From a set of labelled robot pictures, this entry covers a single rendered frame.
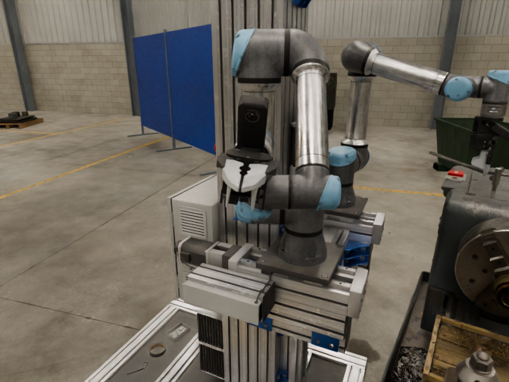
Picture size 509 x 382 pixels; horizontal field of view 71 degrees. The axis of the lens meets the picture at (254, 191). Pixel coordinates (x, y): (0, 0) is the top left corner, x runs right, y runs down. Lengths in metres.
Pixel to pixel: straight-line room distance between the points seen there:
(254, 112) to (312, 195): 0.27
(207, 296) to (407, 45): 10.60
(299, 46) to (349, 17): 10.46
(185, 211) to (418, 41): 10.37
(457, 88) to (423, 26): 10.14
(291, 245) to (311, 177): 0.36
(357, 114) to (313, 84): 0.71
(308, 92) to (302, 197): 0.26
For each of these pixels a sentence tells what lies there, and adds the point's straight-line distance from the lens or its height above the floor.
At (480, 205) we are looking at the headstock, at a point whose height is 1.24.
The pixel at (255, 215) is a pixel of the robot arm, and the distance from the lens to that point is 0.76.
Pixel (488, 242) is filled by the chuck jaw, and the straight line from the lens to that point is 1.36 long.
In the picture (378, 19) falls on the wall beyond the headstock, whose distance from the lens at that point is 11.37.
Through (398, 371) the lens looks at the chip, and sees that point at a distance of 1.68.
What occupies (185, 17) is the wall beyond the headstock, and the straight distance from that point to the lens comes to 12.79.
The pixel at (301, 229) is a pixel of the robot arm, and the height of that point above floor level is 1.27.
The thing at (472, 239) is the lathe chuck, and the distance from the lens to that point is 1.39.
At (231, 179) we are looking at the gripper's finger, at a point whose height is 1.58.
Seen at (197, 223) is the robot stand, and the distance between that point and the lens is 1.39.
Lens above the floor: 1.72
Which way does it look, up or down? 20 degrees down
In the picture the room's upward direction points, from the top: straight up
